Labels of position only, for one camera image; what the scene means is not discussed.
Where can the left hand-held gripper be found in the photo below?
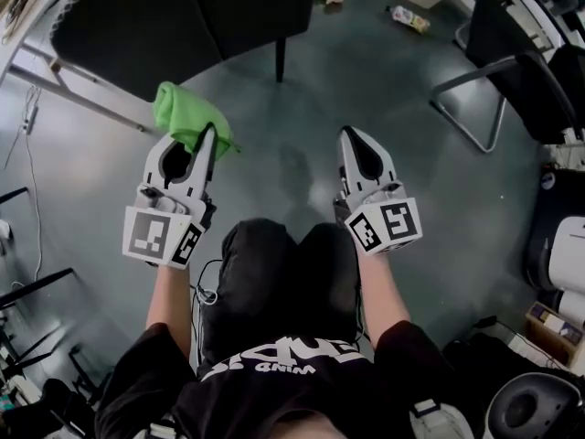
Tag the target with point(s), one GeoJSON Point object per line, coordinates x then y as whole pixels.
{"type": "Point", "coordinates": [148, 233]}

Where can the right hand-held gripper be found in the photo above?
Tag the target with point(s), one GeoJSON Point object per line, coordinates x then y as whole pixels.
{"type": "Point", "coordinates": [393, 222]}

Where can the green cloth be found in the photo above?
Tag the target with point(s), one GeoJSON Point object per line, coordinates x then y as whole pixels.
{"type": "Point", "coordinates": [183, 112]}

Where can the black upholstered chair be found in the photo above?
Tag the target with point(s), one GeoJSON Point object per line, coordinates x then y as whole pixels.
{"type": "Point", "coordinates": [173, 21]}

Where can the person's left forearm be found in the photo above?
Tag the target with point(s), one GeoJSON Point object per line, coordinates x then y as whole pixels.
{"type": "Point", "coordinates": [171, 300]}

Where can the person's right forearm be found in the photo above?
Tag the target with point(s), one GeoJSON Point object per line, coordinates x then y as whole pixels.
{"type": "Point", "coordinates": [384, 295]}

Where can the person's black trousers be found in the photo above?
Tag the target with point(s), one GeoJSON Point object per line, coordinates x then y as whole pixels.
{"type": "Point", "coordinates": [283, 286]}

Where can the plastic bottle with colourful label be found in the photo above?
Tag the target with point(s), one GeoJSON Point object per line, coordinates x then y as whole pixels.
{"type": "Point", "coordinates": [410, 18]}

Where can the black bag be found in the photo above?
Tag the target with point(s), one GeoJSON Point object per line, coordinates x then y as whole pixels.
{"type": "Point", "coordinates": [537, 227]}

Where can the white folding table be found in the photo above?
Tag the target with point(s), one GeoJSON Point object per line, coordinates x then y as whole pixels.
{"type": "Point", "coordinates": [27, 57]}

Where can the black tripod stand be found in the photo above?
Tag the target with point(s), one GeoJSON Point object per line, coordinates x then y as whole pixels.
{"type": "Point", "coordinates": [32, 286]}

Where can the white rounded appliance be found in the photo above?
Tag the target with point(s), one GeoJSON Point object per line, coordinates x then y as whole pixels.
{"type": "Point", "coordinates": [569, 254]}

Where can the bundle of brushes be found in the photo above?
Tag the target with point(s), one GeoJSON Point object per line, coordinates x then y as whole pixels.
{"type": "Point", "coordinates": [20, 3]}

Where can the person's black printed shirt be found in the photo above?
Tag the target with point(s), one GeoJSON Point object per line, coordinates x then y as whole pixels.
{"type": "Point", "coordinates": [283, 396]}

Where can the open cardboard box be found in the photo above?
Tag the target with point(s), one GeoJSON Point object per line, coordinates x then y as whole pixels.
{"type": "Point", "coordinates": [550, 329]}

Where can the round grey and black device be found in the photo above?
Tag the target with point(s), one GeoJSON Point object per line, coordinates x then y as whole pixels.
{"type": "Point", "coordinates": [530, 407]}

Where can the black chair with metal frame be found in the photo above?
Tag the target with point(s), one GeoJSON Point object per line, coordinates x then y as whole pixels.
{"type": "Point", "coordinates": [516, 62]}

